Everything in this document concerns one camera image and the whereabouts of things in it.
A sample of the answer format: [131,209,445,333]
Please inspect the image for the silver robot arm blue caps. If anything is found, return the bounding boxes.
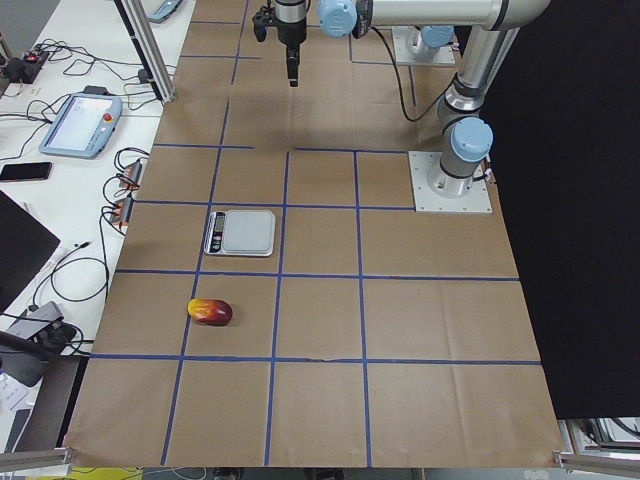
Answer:
[316,0,548,199]

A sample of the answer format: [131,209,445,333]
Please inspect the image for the orange black usb hub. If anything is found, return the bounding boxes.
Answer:
[119,160,143,190]

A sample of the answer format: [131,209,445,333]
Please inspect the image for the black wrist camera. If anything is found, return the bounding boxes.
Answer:
[252,5,274,43]

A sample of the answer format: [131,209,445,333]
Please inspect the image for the black laptop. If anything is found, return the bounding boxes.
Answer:
[0,192,60,311]

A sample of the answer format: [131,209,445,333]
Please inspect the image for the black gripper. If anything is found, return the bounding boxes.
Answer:
[275,0,306,87]

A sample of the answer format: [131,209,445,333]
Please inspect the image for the square robot mounting plate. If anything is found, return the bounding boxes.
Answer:
[408,151,493,214]

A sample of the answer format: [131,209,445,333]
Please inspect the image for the blue teach pendant tablet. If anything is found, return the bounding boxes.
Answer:
[38,93,122,159]

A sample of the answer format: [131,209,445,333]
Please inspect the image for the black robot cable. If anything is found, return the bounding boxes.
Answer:
[368,27,454,123]

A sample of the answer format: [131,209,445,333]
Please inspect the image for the brown paper table cover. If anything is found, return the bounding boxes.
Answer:
[66,1,562,467]

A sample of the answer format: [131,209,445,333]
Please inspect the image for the aluminium frame post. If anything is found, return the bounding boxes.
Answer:
[114,0,176,105]

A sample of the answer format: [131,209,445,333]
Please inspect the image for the black electronics box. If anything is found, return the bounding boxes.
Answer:
[1,50,49,84]

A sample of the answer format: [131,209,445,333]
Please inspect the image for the black curtain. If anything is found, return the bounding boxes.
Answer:
[482,1,639,419]

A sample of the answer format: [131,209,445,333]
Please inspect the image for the grey power adapter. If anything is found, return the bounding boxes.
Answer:
[6,302,64,339]

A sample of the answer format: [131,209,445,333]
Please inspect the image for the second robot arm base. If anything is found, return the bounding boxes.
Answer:
[406,25,455,61]

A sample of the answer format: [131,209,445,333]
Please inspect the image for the silver digital kitchen scale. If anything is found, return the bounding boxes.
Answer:
[203,210,276,257]

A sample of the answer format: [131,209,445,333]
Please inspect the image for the black smartphone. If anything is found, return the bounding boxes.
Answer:
[0,162,52,182]

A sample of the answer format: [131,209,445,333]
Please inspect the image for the red yellow mango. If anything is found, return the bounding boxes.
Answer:
[187,298,233,326]

